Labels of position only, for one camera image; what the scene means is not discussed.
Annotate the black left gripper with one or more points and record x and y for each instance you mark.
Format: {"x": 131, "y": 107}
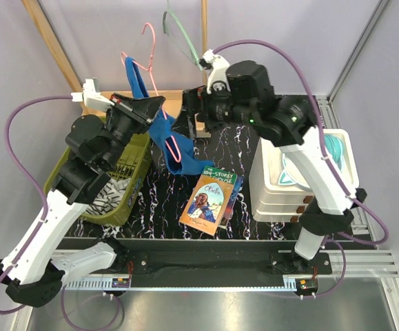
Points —
{"x": 142, "y": 111}

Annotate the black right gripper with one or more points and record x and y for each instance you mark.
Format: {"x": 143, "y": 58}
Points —
{"x": 193, "y": 101}

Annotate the pink wire clothes hanger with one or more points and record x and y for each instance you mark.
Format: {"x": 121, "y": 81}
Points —
{"x": 175, "y": 151}

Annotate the blue tank top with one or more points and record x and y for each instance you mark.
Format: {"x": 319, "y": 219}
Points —
{"x": 161, "y": 130}

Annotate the mint green clothes hanger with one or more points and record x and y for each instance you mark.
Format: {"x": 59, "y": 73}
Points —
{"x": 173, "y": 29}

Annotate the striped black white tank top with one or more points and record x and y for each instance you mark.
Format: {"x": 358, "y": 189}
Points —
{"x": 109, "y": 197}

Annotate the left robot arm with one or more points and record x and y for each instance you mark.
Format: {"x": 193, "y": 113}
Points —
{"x": 31, "y": 276}

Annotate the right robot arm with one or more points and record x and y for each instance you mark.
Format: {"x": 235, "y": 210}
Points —
{"x": 242, "y": 94}

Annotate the olive green plastic basket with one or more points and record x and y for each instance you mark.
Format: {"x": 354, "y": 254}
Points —
{"x": 104, "y": 166}

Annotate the blue storey treehouse book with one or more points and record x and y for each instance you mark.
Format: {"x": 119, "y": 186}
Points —
{"x": 231, "y": 178}

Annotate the orange Othello book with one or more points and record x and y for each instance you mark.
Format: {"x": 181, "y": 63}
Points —
{"x": 206, "y": 206}

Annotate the white drawer storage box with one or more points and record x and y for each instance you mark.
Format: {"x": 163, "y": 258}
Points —
{"x": 278, "y": 192}

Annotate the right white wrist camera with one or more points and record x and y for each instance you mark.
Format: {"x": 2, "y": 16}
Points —
{"x": 216, "y": 66}

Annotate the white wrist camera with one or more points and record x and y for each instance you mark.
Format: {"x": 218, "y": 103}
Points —
{"x": 216, "y": 66}
{"x": 91, "y": 96}

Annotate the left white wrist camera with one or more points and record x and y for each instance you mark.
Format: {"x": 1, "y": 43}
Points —
{"x": 91, "y": 96}

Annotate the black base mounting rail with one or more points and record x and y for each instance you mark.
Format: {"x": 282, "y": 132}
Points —
{"x": 182, "y": 265}

